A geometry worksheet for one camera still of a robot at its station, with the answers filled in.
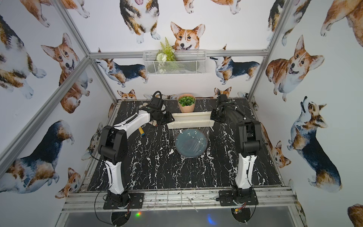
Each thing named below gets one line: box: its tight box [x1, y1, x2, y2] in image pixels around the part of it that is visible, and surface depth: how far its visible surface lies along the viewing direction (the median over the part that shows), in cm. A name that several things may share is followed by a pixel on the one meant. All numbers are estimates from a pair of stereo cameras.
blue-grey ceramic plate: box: [175, 128, 208, 158], surface depth 94 cm
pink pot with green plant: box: [177, 93, 197, 114], surface depth 105 cm
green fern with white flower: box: [155, 36, 177, 74], surface depth 85 cm
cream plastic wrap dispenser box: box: [166, 111, 216, 130], surface depth 100 cm
